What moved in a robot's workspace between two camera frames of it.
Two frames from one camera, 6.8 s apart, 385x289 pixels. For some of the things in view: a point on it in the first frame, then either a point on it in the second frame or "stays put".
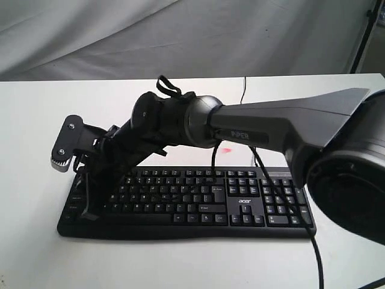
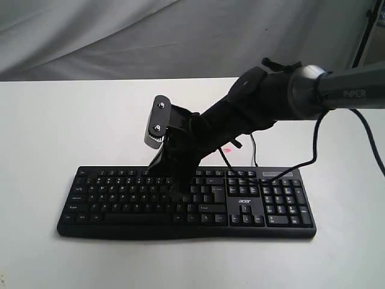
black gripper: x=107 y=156 -> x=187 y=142
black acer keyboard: x=186 y=202 stays put
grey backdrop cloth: x=100 y=40 stays put
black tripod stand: x=372 y=14 stays put
